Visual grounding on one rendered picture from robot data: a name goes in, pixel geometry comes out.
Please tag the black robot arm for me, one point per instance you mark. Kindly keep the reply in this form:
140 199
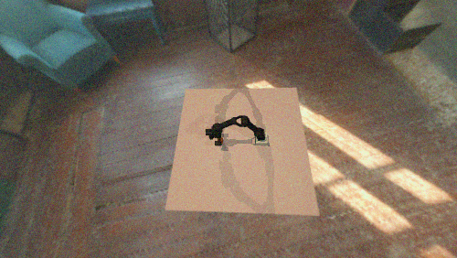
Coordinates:
245 122

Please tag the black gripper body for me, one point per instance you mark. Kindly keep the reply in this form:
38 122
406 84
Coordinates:
218 142

